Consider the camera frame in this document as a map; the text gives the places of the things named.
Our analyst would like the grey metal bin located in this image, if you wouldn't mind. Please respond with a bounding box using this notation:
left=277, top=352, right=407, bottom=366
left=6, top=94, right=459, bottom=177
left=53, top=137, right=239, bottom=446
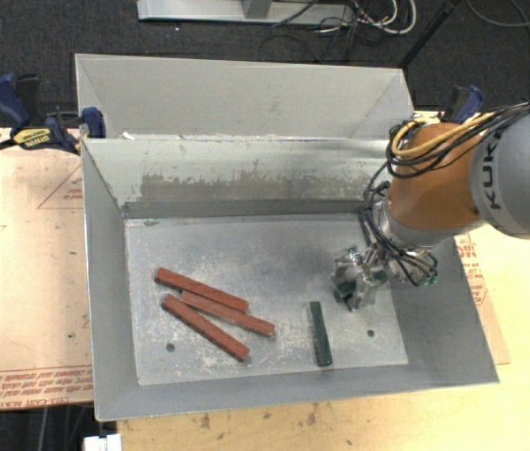
left=74, top=53, right=501, bottom=423

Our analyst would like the red-brown flat block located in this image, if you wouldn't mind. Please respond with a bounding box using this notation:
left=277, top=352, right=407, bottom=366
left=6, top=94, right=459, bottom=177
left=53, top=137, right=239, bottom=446
left=153, top=267, right=252, bottom=314
left=160, top=293, right=252, bottom=364
left=179, top=289, right=276, bottom=339

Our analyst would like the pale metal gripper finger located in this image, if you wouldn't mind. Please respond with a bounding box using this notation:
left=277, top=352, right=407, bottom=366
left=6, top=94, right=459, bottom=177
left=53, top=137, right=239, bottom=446
left=334, top=280, right=375, bottom=313
left=331, top=245, right=365, bottom=285

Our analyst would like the brown cardboard board red print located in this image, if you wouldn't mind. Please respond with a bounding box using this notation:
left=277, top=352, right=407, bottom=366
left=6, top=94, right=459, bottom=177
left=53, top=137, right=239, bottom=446
left=0, top=126, right=512, bottom=412

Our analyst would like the dark green flat block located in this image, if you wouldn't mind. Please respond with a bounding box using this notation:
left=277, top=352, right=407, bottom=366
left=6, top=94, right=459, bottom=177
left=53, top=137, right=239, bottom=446
left=308, top=301, right=335, bottom=368

